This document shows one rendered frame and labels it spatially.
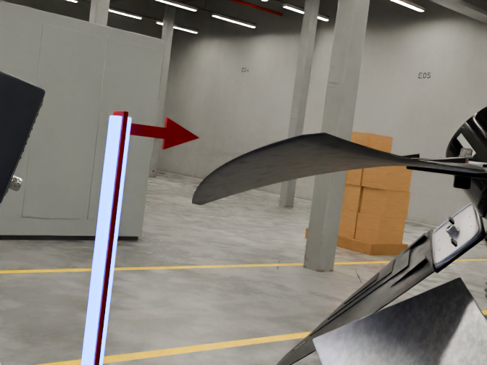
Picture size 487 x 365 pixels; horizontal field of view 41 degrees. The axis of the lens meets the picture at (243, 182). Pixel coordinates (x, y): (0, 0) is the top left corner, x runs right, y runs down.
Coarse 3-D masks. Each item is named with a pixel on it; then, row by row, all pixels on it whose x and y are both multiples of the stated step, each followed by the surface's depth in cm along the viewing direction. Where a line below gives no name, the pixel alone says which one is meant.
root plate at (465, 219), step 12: (468, 204) 74; (456, 216) 75; (468, 216) 72; (444, 228) 75; (468, 228) 70; (480, 228) 68; (432, 240) 75; (444, 240) 72; (456, 240) 70; (468, 240) 67; (444, 252) 70; (456, 252) 68
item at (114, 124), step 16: (112, 128) 46; (112, 144) 46; (112, 160) 46; (112, 176) 46; (112, 192) 46; (96, 240) 47; (96, 256) 47; (96, 272) 47; (96, 288) 46; (96, 304) 46; (96, 320) 46
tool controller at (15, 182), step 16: (0, 80) 96; (16, 80) 97; (0, 96) 96; (16, 96) 97; (32, 96) 98; (0, 112) 96; (16, 112) 97; (32, 112) 98; (0, 128) 97; (16, 128) 98; (32, 128) 101; (0, 144) 97; (16, 144) 98; (0, 160) 97; (16, 160) 98; (0, 176) 97; (16, 176) 106; (0, 192) 98
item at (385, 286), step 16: (416, 240) 77; (400, 256) 78; (416, 256) 74; (432, 256) 71; (384, 272) 77; (400, 272) 74; (416, 272) 70; (432, 272) 69; (368, 288) 77; (384, 288) 73; (400, 288) 70; (352, 304) 77; (368, 304) 73; (384, 304) 70; (336, 320) 76; (352, 320) 72; (288, 352) 80; (304, 352) 74
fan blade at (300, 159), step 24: (288, 144) 45; (312, 144) 45; (336, 144) 45; (240, 168) 52; (264, 168) 54; (288, 168) 55; (312, 168) 56; (336, 168) 58; (360, 168) 62; (456, 168) 55; (480, 168) 57; (216, 192) 60; (240, 192) 64
